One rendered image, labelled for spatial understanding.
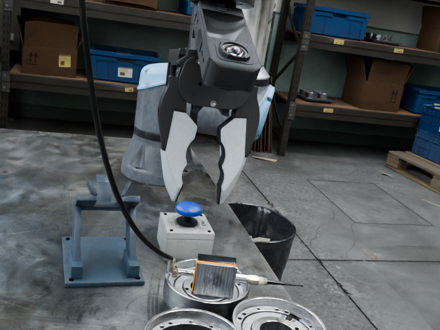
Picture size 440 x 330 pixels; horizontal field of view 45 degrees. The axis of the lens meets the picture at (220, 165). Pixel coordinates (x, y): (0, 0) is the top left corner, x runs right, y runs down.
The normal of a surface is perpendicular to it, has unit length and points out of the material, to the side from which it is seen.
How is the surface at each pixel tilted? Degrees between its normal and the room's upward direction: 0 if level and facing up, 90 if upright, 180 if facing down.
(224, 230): 0
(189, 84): 82
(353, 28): 90
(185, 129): 82
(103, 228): 0
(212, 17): 23
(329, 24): 90
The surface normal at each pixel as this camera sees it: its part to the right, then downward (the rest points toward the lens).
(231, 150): 0.26, 0.20
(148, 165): -0.11, -0.03
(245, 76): 0.11, 0.66
